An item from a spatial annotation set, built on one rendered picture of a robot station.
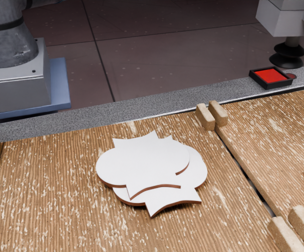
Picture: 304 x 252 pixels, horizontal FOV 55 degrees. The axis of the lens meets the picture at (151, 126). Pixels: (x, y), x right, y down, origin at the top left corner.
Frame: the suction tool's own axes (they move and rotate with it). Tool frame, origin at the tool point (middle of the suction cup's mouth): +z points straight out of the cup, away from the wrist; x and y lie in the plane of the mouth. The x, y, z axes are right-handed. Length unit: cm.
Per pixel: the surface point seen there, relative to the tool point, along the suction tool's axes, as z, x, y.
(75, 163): 18.4, 0.3, -30.9
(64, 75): 25, 42, -41
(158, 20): 112, 331, 7
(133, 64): 112, 216, -24
